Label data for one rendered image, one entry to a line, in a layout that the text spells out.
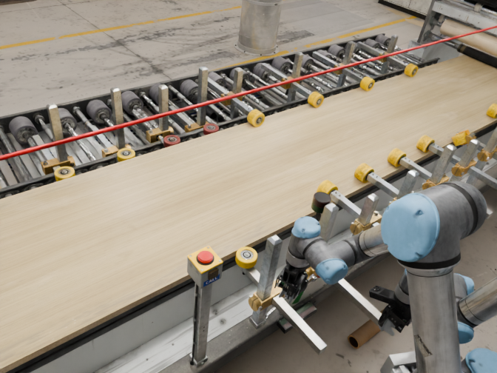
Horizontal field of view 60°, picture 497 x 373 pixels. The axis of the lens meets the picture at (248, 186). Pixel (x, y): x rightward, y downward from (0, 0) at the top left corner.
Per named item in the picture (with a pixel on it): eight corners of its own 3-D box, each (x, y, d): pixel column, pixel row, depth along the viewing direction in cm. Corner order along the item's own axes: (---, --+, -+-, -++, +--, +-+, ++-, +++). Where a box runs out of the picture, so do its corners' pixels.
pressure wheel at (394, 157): (406, 150, 209) (395, 161, 208) (407, 159, 216) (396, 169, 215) (396, 144, 213) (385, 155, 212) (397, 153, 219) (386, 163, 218)
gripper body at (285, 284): (273, 289, 135) (279, 263, 128) (285, 271, 141) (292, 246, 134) (294, 300, 133) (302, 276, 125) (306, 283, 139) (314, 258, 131)
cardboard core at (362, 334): (395, 316, 244) (361, 343, 229) (390, 324, 250) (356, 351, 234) (384, 306, 249) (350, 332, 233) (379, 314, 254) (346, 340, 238)
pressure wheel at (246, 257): (254, 266, 169) (258, 246, 161) (253, 283, 162) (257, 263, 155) (234, 264, 168) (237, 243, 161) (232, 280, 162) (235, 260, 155)
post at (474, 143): (441, 215, 231) (481, 140, 200) (437, 217, 229) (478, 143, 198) (435, 212, 233) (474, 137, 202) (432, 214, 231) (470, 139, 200)
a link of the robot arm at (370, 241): (494, 161, 88) (358, 227, 130) (459, 174, 83) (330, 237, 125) (523, 213, 85) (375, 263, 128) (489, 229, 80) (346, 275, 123)
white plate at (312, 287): (327, 285, 178) (333, 269, 171) (279, 315, 164) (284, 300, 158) (326, 284, 178) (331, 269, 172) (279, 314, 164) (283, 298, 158)
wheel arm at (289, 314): (325, 351, 141) (328, 344, 139) (317, 357, 139) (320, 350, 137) (245, 264, 166) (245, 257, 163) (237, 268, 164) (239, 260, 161)
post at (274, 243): (262, 326, 162) (283, 239, 132) (255, 331, 160) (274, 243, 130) (257, 320, 164) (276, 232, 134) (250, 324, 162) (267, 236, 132)
